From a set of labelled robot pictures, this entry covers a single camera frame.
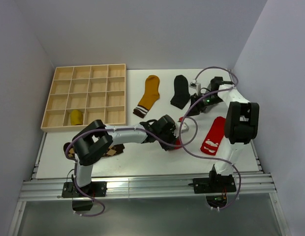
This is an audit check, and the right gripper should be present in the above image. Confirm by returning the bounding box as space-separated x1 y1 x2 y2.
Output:
185 92 223 118

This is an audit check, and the red santa sock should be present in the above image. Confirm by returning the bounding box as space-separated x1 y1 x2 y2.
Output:
169 138 182 151
200 117 226 156

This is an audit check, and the black sock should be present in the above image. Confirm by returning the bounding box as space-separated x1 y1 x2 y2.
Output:
170 75 190 110

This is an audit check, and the yellow bear sock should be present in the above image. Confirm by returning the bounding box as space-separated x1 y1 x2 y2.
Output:
70 110 83 126

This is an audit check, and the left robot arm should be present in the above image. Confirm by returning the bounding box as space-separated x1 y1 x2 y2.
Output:
69 115 178 196

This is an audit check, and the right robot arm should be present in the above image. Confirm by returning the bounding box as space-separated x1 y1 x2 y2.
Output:
187 77 260 175

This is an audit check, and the mustard striped-cuff sock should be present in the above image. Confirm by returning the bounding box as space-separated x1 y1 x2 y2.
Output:
133 75 160 118

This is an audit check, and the brown argyle sock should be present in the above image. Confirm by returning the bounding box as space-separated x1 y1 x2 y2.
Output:
68 144 125 159

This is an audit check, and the wooden compartment tray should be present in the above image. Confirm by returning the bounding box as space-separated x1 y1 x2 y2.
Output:
41 64 126 132

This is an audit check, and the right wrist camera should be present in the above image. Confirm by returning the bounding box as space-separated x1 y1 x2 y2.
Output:
189 80 201 94

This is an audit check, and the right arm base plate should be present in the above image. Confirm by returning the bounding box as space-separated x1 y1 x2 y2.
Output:
189 177 237 194

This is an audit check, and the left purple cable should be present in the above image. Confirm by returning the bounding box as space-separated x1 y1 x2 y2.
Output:
65 117 199 218

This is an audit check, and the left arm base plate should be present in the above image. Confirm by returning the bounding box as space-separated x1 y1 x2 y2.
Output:
61 181 107 198

